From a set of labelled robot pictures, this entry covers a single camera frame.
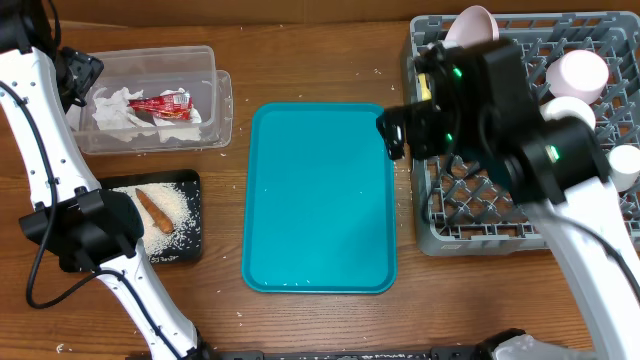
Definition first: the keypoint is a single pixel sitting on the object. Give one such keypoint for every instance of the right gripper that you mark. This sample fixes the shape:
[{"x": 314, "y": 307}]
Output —
[{"x": 417, "y": 116}]

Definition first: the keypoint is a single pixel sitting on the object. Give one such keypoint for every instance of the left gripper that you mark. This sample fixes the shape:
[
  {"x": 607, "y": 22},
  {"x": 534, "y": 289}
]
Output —
[{"x": 86, "y": 69}]

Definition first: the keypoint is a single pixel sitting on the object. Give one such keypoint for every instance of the white paper napkin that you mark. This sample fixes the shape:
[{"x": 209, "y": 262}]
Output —
[{"x": 115, "y": 112}]

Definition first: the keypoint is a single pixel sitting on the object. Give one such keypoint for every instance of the red snack wrapper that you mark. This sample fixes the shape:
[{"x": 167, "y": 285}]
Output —
[{"x": 176, "y": 106}]

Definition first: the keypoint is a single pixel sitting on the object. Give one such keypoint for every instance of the large white plate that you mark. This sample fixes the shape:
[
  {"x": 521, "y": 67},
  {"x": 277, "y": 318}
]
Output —
[{"x": 473, "y": 26}]

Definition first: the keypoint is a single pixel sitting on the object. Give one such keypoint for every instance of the cream bowl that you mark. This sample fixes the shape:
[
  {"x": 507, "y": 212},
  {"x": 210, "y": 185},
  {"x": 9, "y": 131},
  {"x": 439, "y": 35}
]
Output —
[{"x": 565, "y": 106}]

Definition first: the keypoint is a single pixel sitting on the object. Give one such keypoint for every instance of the teal serving tray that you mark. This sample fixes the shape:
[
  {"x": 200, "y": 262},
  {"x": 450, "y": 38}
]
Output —
[{"x": 320, "y": 211}]

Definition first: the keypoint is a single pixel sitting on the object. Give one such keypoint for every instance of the pile of white rice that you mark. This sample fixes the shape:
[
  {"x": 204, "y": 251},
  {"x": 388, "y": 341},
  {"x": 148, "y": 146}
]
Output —
[{"x": 180, "y": 201}]

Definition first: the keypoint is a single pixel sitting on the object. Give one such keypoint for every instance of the pink white bowl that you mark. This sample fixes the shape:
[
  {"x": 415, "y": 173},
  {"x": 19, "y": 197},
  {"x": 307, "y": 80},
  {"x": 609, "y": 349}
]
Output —
[{"x": 579, "y": 73}]

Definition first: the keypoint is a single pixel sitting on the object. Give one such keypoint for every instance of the cream cup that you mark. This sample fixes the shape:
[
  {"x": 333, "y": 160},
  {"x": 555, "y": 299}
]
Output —
[{"x": 624, "y": 163}]

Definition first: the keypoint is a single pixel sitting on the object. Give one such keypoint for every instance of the yellow plastic spoon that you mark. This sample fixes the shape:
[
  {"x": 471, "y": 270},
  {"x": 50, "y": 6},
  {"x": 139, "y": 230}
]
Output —
[{"x": 425, "y": 87}]

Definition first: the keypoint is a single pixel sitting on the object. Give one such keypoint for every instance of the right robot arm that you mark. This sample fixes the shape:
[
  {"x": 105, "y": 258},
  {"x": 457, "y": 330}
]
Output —
[{"x": 482, "y": 109}]

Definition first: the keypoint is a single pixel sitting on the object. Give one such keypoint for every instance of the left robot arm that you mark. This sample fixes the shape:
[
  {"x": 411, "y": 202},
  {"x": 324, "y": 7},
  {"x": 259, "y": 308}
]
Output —
[{"x": 30, "y": 41}]

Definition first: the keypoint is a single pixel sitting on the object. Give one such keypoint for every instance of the grey dishwasher rack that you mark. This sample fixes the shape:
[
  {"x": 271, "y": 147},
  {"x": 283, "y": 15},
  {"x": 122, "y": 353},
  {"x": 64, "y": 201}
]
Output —
[{"x": 459, "y": 211}]

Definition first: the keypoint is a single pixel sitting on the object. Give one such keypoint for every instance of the clear plastic bin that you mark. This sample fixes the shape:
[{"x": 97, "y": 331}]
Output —
[{"x": 154, "y": 70}]

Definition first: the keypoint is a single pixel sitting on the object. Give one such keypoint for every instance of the black tray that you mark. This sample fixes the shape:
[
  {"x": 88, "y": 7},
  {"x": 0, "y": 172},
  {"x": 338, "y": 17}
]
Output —
[{"x": 96, "y": 226}]

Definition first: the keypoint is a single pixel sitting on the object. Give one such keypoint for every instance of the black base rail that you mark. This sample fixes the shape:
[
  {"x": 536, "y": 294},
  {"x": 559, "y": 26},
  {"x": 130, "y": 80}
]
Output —
[{"x": 458, "y": 352}]

